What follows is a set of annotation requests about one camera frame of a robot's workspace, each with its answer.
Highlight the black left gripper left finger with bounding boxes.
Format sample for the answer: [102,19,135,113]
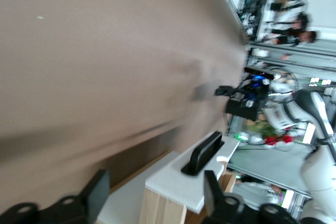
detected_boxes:
[0,168,111,224]

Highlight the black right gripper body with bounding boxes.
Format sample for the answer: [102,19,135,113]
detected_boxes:
[225,87,269,121]

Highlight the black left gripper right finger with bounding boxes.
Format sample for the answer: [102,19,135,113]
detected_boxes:
[202,170,300,224]

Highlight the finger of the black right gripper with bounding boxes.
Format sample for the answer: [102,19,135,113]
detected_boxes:
[214,84,239,98]

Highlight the black drawer handle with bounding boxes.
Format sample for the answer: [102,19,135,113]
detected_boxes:
[180,131,225,177]

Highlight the white drawer with notch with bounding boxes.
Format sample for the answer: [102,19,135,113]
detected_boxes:
[97,175,148,224]

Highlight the wooden drawer cabinet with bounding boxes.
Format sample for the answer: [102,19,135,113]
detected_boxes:
[96,150,238,224]

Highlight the green red plant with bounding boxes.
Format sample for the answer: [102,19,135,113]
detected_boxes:
[246,120,293,146]

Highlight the seated person white shirt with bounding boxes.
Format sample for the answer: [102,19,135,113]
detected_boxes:
[271,0,319,46]

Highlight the brown table cloth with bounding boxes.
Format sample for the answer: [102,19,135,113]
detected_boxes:
[0,0,250,209]

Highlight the long aluminium frame rail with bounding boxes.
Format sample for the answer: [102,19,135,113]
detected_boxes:
[211,0,250,45]

